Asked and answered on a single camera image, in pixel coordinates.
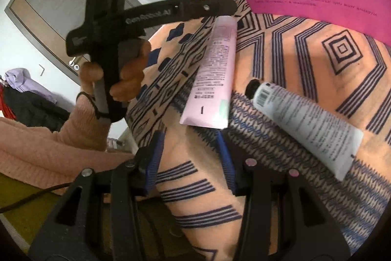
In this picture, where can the person's pink sweater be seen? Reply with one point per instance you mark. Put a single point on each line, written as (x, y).
(36, 154)

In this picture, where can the orange patterned blanket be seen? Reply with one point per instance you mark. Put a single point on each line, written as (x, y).
(305, 65)

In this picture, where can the person's left hand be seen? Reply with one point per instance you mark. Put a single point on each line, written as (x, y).
(134, 68)

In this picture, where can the pink tube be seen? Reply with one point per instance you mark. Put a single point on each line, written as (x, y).
(213, 74)

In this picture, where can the white tube black cap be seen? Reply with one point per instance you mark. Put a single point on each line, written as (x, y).
(308, 126)

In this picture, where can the black garment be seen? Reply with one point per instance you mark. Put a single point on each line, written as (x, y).
(36, 112)

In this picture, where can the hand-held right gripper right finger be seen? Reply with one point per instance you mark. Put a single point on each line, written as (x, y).
(226, 160)

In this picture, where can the red garment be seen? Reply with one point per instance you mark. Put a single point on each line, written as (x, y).
(6, 105)

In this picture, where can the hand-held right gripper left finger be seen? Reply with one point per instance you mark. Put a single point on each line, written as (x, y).
(154, 158)

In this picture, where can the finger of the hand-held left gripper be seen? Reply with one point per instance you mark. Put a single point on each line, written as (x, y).
(207, 7)

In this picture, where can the purple garment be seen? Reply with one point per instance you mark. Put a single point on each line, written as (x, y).
(24, 80)

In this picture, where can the person's left forearm pink sleeve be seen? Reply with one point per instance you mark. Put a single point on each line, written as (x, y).
(82, 129)

